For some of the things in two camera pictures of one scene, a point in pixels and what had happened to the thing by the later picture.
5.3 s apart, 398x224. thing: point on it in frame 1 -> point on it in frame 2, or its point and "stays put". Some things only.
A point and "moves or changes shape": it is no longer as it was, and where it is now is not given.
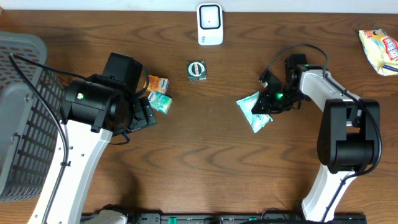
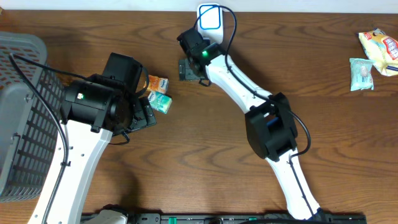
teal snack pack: [256, 121] moves or changes shape
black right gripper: [267, 107] -> [183, 71]
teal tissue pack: [160, 101] stays put
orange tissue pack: [157, 84] stays put
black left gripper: [144, 113] stays put
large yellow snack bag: [381, 50] stays put
